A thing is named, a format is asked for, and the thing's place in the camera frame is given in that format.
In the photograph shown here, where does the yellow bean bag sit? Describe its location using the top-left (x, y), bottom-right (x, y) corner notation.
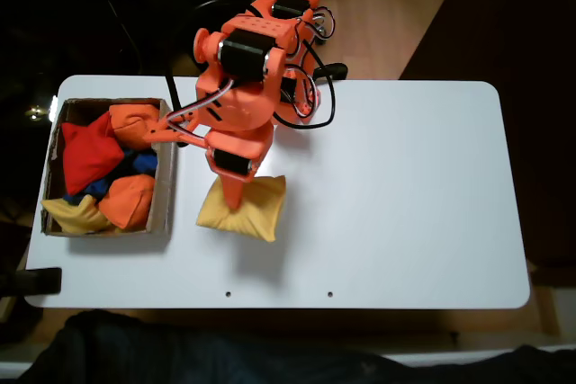
top-left (195, 174), bottom-right (287, 244)
top-left (40, 194), bottom-right (122, 236)

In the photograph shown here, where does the cardboard box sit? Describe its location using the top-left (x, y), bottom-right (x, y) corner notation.
top-left (40, 96), bottom-right (180, 239)

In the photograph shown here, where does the blue bean bag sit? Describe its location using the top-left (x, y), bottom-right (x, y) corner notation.
top-left (62, 147), bottom-right (159, 205)

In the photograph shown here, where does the orange bean bag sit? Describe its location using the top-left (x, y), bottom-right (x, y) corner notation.
top-left (108, 103), bottom-right (162, 151)
top-left (96, 174), bottom-right (158, 230)

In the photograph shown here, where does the red bean bag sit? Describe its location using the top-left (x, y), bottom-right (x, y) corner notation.
top-left (60, 110), bottom-right (126, 197)

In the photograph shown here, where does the person's body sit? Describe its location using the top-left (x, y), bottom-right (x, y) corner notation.
top-left (17, 309), bottom-right (576, 384)

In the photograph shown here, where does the black table clamp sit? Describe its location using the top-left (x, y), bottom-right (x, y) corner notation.
top-left (0, 266), bottom-right (63, 298)

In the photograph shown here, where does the orange camera mount with camera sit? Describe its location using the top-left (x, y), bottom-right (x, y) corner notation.
top-left (143, 113), bottom-right (212, 149)

